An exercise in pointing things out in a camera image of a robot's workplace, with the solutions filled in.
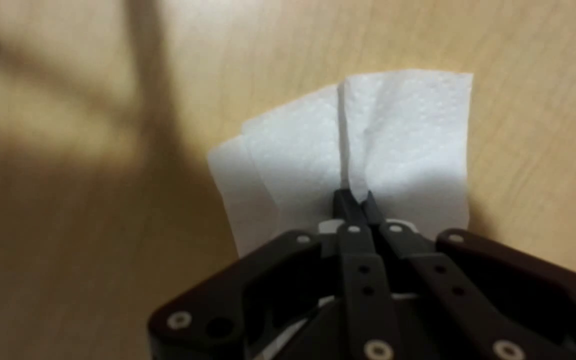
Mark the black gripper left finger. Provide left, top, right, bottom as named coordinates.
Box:
left=146, top=189, right=404, bottom=360

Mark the white paper tissue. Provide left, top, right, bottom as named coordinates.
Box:
left=207, top=69, right=476, bottom=261

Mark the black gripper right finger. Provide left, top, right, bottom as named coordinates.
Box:
left=365, top=192, right=576, bottom=360

